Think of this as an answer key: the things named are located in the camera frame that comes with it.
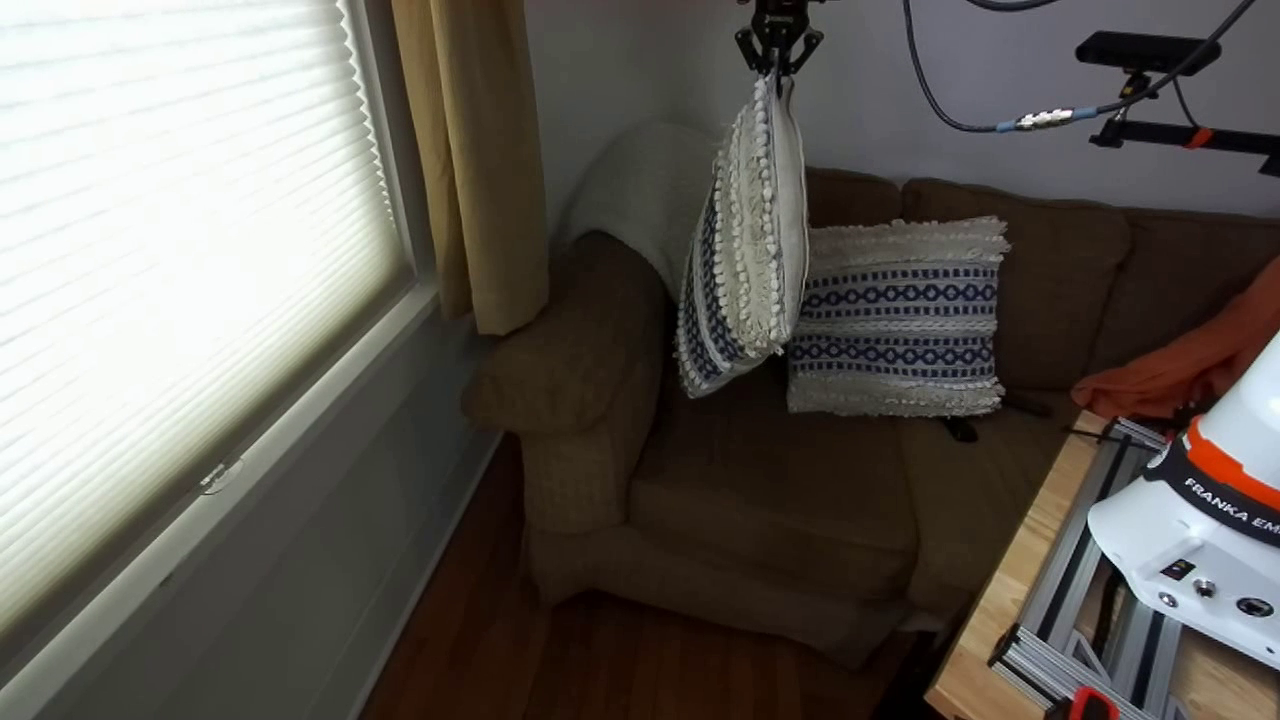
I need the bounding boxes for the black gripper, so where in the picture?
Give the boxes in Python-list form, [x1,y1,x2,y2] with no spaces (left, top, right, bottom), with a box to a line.
[734,0,829,102]

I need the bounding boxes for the white window frame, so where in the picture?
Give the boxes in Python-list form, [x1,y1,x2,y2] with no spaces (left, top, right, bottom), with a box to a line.
[0,0,449,720]

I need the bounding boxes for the orange cloth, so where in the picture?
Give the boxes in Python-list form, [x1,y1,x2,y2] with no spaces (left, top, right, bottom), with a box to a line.
[1067,257,1280,433]

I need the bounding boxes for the white window blind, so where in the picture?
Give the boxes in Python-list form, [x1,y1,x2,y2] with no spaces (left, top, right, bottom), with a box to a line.
[0,0,420,640]

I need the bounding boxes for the tan curtain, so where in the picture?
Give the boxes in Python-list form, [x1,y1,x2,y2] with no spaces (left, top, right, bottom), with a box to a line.
[389,0,553,340]

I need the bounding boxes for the blue patterned white pillow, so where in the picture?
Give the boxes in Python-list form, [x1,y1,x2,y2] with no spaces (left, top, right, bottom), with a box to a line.
[785,213,1014,422]

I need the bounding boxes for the black camera stand boom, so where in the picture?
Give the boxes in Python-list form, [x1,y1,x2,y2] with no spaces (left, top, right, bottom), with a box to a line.
[1088,70,1280,181]

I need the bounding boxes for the brown fabric sofa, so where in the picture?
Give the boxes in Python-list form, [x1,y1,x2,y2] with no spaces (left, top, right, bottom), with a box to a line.
[463,159,1280,674]

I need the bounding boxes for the black stereo camera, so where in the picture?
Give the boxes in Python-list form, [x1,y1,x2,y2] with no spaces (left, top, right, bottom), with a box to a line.
[1073,28,1228,80]

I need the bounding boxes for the aluminium profile frame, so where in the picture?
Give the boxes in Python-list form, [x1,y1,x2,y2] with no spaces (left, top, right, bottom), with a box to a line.
[993,417,1194,720]

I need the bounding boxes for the red clamp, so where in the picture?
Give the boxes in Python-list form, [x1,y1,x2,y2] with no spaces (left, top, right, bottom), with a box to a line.
[1046,679,1136,720]

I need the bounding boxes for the black cable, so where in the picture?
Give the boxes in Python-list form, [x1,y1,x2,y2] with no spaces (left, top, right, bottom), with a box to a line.
[901,0,1261,141]

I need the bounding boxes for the cream pillow with tassel trim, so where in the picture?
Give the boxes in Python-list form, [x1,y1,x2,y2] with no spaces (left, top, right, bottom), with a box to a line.
[669,72,816,404]

